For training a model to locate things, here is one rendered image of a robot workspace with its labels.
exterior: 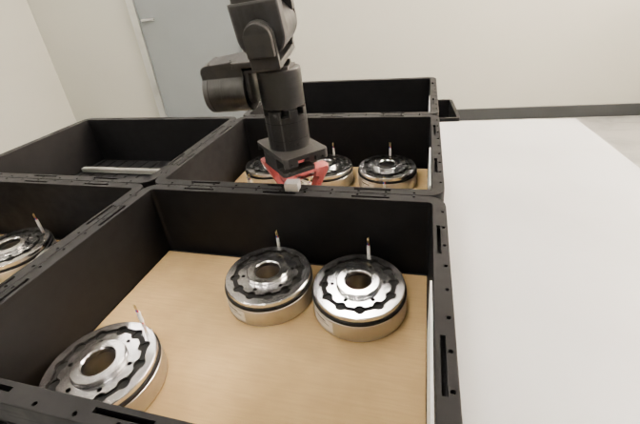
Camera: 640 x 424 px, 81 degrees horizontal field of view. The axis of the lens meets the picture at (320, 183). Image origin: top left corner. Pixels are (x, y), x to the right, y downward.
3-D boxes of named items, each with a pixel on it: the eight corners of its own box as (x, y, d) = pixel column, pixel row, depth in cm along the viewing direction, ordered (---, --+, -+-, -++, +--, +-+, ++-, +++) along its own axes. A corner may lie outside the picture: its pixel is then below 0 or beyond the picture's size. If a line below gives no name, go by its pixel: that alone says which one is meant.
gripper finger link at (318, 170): (292, 226, 52) (282, 164, 47) (273, 206, 57) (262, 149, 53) (334, 210, 54) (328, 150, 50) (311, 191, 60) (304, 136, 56)
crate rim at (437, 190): (438, 126, 69) (439, 113, 68) (444, 213, 44) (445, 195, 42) (242, 127, 79) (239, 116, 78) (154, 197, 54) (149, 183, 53)
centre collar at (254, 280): (292, 260, 46) (291, 255, 45) (283, 289, 41) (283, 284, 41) (253, 259, 47) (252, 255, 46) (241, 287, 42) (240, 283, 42)
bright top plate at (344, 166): (358, 158, 72) (357, 155, 72) (342, 182, 64) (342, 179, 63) (310, 154, 75) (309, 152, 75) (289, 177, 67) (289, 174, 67)
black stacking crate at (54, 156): (249, 168, 84) (239, 119, 78) (171, 250, 59) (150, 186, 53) (105, 163, 94) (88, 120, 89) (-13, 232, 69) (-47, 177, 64)
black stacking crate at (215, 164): (434, 172, 73) (437, 117, 68) (438, 275, 48) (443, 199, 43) (250, 168, 84) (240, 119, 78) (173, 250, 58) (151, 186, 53)
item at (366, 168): (417, 157, 70) (417, 154, 69) (414, 183, 61) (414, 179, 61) (363, 156, 72) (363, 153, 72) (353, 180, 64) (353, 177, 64)
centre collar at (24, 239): (38, 236, 56) (36, 233, 56) (10, 258, 52) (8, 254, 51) (10, 236, 57) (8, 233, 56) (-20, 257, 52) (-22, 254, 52)
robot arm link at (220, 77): (268, 20, 39) (287, 2, 46) (170, 31, 42) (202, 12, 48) (290, 122, 46) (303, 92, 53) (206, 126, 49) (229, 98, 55)
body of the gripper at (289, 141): (286, 173, 48) (276, 118, 44) (258, 151, 56) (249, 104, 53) (330, 159, 50) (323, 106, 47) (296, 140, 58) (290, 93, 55)
